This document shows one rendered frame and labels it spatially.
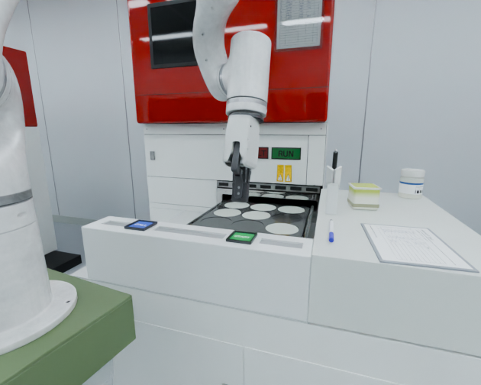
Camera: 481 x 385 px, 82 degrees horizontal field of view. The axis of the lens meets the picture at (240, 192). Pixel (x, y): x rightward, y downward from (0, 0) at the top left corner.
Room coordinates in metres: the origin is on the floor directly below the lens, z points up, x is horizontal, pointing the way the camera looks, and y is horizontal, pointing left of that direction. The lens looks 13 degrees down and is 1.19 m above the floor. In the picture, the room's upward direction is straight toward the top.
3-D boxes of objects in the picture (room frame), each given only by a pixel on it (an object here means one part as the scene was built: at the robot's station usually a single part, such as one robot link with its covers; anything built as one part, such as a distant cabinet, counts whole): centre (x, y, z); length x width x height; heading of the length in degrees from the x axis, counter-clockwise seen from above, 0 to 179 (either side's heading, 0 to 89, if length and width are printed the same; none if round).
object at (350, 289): (0.72, -0.39, 0.89); 0.62 x 0.35 x 0.14; 162
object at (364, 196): (0.80, -0.37, 1.00); 0.07 x 0.07 x 0.07; 81
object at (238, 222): (0.93, -0.06, 0.90); 0.34 x 0.34 x 0.01; 72
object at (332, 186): (0.75, -0.26, 1.03); 0.06 x 0.04 x 0.13; 162
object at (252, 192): (1.14, -0.10, 0.89); 0.44 x 0.02 x 0.10; 72
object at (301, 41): (1.50, -0.03, 1.52); 0.81 x 0.75 x 0.60; 72
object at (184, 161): (1.20, 0.06, 1.02); 0.81 x 0.03 x 0.40; 72
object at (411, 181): (0.93, -0.59, 1.01); 0.07 x 0.07 x 0.10
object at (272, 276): (0.60, 0.12, 0.89); 0.55 x 0.09 x 0.14; 72
